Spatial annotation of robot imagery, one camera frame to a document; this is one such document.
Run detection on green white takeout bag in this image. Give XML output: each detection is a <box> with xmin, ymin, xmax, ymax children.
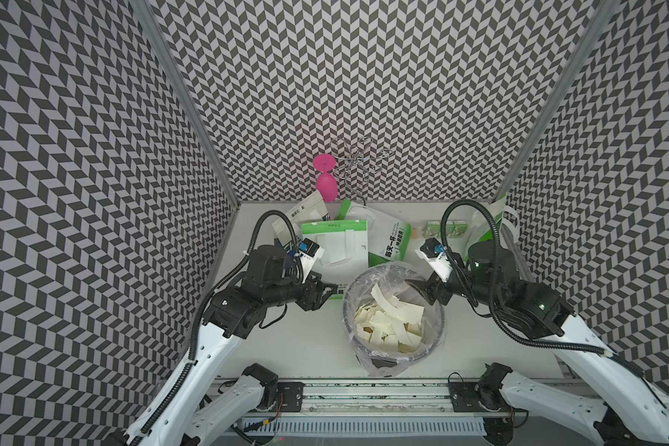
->
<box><xmin>301</xmin><ymin>219</ymin><xmax>369</xmax><ymax>298</ymax></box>
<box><xmin>336</xmin><ymin>200</ymin><xmax>412</xmax><ymax>267</ymax></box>

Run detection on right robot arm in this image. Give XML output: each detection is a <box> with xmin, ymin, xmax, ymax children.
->
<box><xmin>409</xmin><ymin>199</ymin><xmax>669</xmax><ymax>445</ymax></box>

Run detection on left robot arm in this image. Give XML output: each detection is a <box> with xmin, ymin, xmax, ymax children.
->
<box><xmin>104</xmin><ymin>210</ymin><xmax>337</xmax><ymax>445</ymax></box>

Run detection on trash bin with plastic liner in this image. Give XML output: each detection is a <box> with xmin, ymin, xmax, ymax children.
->
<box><xmin>343</xmin><ymin>262</ymin><xmax>445</xmax><ymax>378</ymax></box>

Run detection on shredded receipt pieces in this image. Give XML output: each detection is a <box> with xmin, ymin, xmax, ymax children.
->
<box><xmin>354</xmin><ymin>284</ymin><xmax>425</xmax><ymax>353</ymax></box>

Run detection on left green juice box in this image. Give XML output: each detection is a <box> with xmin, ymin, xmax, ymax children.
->
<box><xmin>424</xmin><ymin>220</ymin><xmax>440</xmax><ymax>239</ymax></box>

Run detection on green juice box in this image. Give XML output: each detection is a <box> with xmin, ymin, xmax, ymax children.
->
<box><xmin>447</xmin><ymin>220</ymin><xmax>468</xmax><ymax>238</ymax></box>
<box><xmin>424</xmin><ymin>220</ymin><xmax>440</xmax><ymax>239</ymax></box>

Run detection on right green juice box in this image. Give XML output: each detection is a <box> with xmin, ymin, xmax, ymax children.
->
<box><xmin>447</xmin><ymin>220</ymin><xmax>468</xmax><ymax>238</ymax></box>

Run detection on blue paper bag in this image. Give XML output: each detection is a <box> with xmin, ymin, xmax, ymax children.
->
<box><xmin>271</xmin><ymin>190</ymin><xmax>330</xmax><ymax>245</ymax></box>

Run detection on pink plastic wine glass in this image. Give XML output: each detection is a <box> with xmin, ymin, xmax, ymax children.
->
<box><xmin>312</xmin><ymin>153</ymin><xmax>338</xmax><ymax>203</ymax></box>

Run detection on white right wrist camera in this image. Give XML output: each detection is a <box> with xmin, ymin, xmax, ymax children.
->
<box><xmin>416</xmin><ymin>238</ymin><xmax>453</xmax><ymax>282</ymax></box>

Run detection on green white bag with handles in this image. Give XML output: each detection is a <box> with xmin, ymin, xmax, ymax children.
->
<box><xmin>466</xmin><ymin>194</ymin><xmax>520</xmax><ymax>250</ymax></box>

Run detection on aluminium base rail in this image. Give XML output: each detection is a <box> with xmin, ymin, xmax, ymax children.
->
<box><xmin>138</xmin><ymin>377</ymin><xmax>598</xmax><ymax>446</ymax></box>

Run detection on chrome wire glass rack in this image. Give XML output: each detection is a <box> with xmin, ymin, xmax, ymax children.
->
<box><xmin>334</xmin><ymin>137</ymin><xmax>391</xmax><ymax>206</ymax></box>

